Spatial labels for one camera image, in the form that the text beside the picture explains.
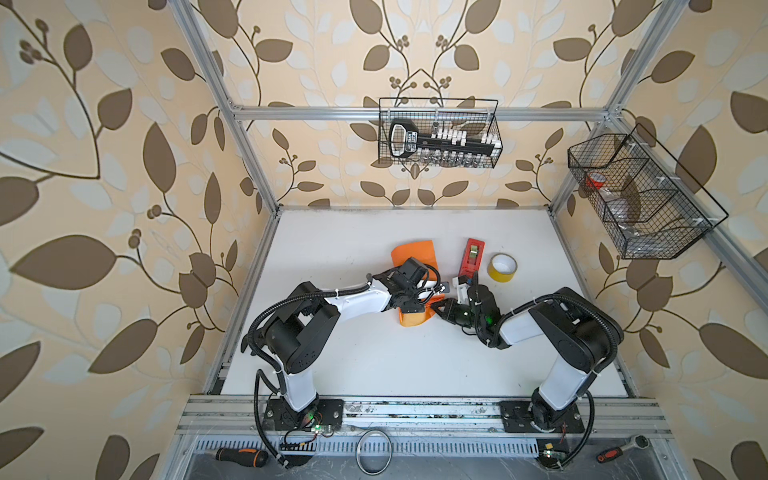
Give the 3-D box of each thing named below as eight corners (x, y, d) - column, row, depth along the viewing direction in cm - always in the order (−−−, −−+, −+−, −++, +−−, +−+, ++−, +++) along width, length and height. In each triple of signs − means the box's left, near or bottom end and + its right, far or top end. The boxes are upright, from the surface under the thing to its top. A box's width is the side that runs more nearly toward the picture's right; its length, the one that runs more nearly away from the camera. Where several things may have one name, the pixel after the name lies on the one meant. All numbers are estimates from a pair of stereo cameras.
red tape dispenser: (456, 277, 100) (459, 268, 96) (465, 244, 109) (468, 235, 105) (475, 282, 99) (478, 274, 95) (482, 248, 108) (486, 239, 104)
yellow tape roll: (490, 282, 102) (493, 275, 98) (485, 259, 108) (487, 252, 104) (517, 282, 102) (521, 275, 98) (510, 259, 108) (513, 252, 104)
